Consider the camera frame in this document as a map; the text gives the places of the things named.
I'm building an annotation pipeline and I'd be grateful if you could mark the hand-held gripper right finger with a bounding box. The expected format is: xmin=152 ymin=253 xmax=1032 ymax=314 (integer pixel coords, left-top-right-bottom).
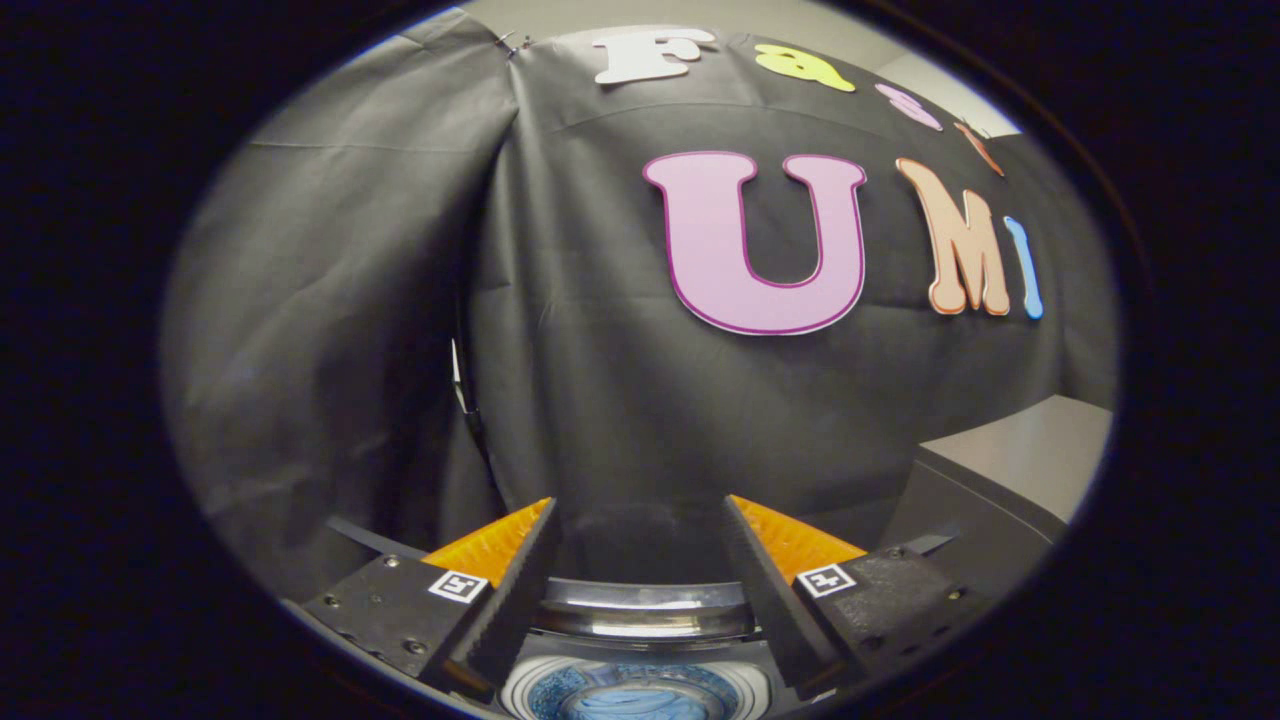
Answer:
xmin=722 ymin=494 xmax=991 ymax=701

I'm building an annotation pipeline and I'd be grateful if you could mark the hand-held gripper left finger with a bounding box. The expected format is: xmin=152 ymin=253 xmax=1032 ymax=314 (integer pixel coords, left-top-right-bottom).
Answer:
xmin=283 ymin=497 xmax=561 ymax=701

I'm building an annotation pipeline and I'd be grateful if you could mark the light blue shirt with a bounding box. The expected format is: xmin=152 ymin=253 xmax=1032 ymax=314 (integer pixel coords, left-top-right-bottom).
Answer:
xmin=565 ymin=685 xmax=706 ymax=720

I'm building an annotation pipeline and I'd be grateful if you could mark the black backdrop cloth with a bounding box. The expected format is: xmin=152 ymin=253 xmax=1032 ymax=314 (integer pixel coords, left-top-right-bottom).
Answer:
xmin=160 ymin=8 xmax=1119 ymax=601

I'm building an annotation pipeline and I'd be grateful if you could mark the beige cabinet with grey top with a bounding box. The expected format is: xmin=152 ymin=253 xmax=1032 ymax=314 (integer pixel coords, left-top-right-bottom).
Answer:
xmin=880 ymin=395 xmax=1116 ymax=601

